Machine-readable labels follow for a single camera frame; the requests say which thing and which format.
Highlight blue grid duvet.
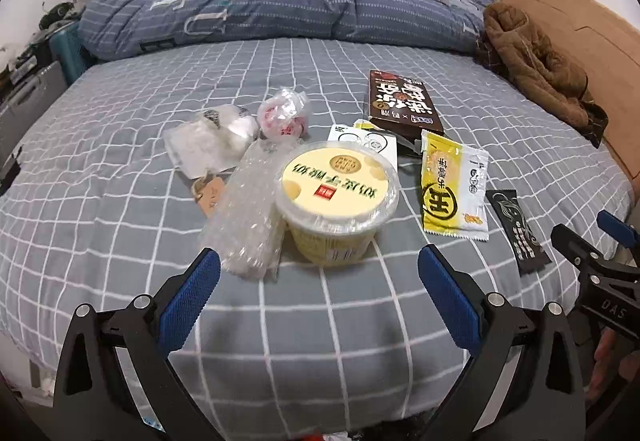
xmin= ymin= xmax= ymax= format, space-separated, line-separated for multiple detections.
xmin=79 ymin=0 xmax=496 ymax=67

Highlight white plastic bag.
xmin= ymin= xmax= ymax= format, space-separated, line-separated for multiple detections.
xmin=162 ymin=104 xmax=261 ymax=179

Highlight white cardboard box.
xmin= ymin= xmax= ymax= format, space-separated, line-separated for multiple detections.
xmin=327 ymin=124 xmax=398 ymax=167

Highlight person's right hand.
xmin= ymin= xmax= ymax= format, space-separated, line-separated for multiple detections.
xmin=587 ymin=328 xmax=640 ymax=409

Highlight dark clutter pile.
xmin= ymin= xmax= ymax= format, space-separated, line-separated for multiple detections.
xmin=40 ymin=4 xmax=86 ymax=29

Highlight yellow white sachet packet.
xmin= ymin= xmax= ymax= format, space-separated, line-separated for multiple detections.
xmin=420 ymin=130 xmax=490 ymax=242

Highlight brown fleece jacket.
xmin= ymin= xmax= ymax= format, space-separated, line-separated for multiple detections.
xmin=475 ymin=2 xmax=610 ymax=149

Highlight teal suitcase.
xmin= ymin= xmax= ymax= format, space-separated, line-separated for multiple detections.
xmin=47 ymin=21 xmax=98 ymax=87

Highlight clear bubble wrap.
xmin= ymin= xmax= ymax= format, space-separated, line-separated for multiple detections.
xmin=200 ymin=140 xmax=296 ymax=279

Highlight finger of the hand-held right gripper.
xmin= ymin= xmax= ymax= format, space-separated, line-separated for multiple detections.
xmin=551 ymin=224 xmax=621 ymax=282
xmin=596 ymin=210 xmax=640 ymax=267

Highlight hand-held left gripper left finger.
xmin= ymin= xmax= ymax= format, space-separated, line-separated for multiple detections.
xmin=52 ymin=247 xmax=222 ymax=441

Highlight yellow lidded pudding cup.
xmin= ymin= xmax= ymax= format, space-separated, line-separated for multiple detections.
xmin=276 ymin=140 xmax=401 ymax=266

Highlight black sachet packet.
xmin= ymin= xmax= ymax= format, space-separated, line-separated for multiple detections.
xmin=486 ymin=190 xmax=552 ymax=278

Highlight wooden headboard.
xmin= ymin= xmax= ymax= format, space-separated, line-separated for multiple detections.
xmin=500 ymin=0 xmax=640 ymax=202

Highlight pink item in plastic wrap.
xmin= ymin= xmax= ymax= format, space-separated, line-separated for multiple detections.
xmin=256 ymin=85 xmax=312 ymax=142

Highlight brown paper tag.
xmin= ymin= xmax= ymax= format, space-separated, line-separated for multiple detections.
xmin=191 ymin=174 xmax=228 ymax=214

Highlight grey checked bed sheet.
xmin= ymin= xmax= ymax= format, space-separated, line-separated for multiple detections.
xmin=0 ymin=37 xmax=632 ymax=422

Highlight stack of dark items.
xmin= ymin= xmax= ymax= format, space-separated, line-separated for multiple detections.
xmin=0 ymin=38 xmax=53 ymax=87

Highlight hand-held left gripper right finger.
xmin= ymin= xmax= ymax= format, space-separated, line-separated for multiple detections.
xmin=417 ymin=243 xmax=588 ymax=441

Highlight grey suitcase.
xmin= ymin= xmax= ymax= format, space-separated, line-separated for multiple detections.
xmin=0 ymin=61 xmax=68 ymax=157

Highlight brown printed box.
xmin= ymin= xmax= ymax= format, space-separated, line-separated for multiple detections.
xmin=367 ymin=70 xmax=445 ymax=139

